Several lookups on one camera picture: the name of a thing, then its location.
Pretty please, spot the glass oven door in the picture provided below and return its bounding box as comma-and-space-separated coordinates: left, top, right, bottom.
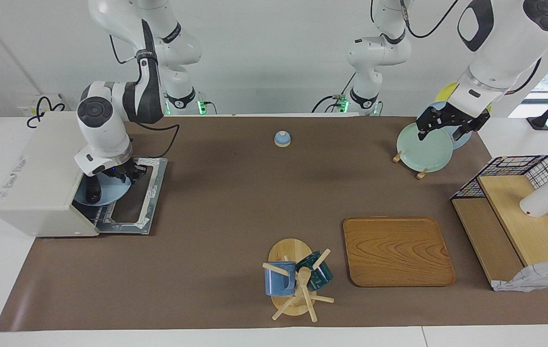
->
94, 157, 168, 235

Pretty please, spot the dark purple eggplant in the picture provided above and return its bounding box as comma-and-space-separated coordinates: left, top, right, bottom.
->
86, 176, 104, 204

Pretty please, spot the cream toaster oven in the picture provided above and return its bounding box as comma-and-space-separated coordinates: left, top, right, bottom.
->
0, 112, 102, 238

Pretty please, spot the light blue racked plate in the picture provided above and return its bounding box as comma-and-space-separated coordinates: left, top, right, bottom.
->
416, 101, 473, 150

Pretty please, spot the pale green plate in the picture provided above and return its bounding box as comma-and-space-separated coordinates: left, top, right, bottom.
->
396, 122, 454, 173

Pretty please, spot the yellow plate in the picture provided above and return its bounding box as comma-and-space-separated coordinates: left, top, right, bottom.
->
435, 81, 494, 114

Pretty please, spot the wooden plate rack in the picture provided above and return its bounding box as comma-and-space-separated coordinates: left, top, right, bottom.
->
392, 150, 429, 180

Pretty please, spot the brown table mat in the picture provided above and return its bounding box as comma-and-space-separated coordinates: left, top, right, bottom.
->
0, 116, 548, 332

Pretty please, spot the white power strip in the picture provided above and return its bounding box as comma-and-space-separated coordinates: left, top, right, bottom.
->
16, 93, 65, 117

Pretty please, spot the brown wooden tray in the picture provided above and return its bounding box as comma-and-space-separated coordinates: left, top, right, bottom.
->
343, 216, 456, 288

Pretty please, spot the white patterned cloth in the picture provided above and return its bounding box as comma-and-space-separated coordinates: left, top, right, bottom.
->
492, 259, 548, 293

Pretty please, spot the wooden mug tree stand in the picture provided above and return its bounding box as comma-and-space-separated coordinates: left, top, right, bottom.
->
262, 238, 335, 322

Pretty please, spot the blue mug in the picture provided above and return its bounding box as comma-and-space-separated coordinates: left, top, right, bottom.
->
264, 261, 298, 297

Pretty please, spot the dark green mug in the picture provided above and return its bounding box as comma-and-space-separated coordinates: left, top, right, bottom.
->
295, 251, 334, 292

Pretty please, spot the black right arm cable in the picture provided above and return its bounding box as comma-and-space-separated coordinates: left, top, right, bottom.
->
109, 34, 181, 160

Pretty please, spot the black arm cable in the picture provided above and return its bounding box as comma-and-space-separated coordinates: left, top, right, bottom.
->
399, 0, 544, 95
109, 34, 181, 160

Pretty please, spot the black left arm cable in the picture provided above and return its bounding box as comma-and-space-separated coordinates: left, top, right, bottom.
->
399, 0, 544, 95

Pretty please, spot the black coiled cable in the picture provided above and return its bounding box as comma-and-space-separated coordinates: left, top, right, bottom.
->
26, 95, 66, 129

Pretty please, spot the black base cable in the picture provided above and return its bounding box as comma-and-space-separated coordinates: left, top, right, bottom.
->
312, 72, 357, 114

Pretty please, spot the wooden shelf with wire basket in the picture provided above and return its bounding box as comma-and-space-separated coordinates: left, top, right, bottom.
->
451, 155, 548, 290

